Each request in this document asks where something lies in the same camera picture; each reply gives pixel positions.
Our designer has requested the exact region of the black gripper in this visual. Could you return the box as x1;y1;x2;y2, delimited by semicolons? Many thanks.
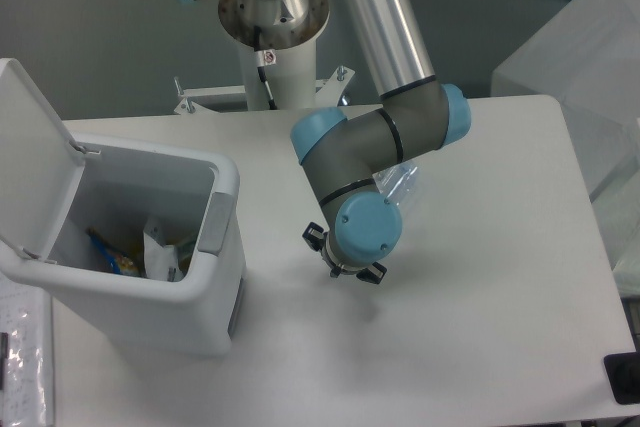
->
302;222;387;285

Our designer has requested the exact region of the crushed clear plastic bottle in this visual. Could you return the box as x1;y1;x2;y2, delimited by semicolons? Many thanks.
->
373;161;419;215

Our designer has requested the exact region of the white paper wrapper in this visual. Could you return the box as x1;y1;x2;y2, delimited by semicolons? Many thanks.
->
143;216;184;282

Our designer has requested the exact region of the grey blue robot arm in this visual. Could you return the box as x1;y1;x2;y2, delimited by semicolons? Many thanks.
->
181;0;471;284

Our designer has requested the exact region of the white trash can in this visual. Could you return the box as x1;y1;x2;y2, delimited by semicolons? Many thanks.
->
1;136;246;356

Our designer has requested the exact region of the white trash can lid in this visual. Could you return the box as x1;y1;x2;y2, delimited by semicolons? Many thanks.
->
1;58;101;259

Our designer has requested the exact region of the colourful snack wrapper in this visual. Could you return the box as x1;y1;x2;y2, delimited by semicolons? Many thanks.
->
86;228;143;278

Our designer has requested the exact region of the black device at edge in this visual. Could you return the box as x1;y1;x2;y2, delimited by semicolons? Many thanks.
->
603;352;639;405

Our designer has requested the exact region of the white paper notebook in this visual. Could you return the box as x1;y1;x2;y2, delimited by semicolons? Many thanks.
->
1;276;55;426

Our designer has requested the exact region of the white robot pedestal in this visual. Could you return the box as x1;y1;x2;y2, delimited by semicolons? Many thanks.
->
236;40;316;111

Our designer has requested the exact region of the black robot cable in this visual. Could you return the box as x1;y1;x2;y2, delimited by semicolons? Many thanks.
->
252;25;278;110

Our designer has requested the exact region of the white pedestal foot frame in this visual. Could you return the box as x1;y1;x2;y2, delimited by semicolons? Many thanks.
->
174;65;355;114

